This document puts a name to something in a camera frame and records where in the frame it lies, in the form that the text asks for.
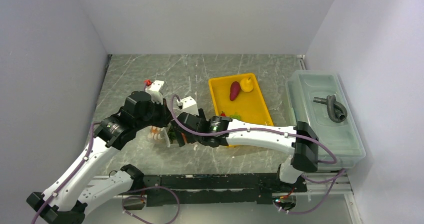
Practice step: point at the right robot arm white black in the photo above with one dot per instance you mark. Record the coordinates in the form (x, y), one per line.
(300, 142)

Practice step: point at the clear dotted zip top bag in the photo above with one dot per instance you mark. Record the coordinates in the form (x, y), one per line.
(159, 135)

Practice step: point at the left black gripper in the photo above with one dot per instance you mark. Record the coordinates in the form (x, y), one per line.
(165, 117)

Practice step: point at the yellow toy pear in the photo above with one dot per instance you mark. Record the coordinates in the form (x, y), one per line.
(246, 85)

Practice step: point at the black base frame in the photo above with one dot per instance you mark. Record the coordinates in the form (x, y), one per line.
(259, 188)

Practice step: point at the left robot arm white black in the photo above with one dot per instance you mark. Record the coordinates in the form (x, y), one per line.
(69, 200)

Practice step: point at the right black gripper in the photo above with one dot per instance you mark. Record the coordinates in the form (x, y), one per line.
(180, 137)

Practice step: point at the purple toy eggplant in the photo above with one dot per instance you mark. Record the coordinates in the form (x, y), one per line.
(235, 89)

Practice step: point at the yellow plastic tray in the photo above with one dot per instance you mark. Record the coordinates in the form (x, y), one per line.
(251, 106)

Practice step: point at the clear plastic storage box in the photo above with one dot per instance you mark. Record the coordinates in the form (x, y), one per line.
(342, 139)

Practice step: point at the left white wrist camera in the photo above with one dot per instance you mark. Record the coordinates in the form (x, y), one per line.
(156, 89)

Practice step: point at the green toy grapes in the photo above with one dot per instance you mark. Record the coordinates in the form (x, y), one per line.
(236, 116)

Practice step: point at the orange toy pineapple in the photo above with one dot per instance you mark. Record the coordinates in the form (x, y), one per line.
(172, 135)

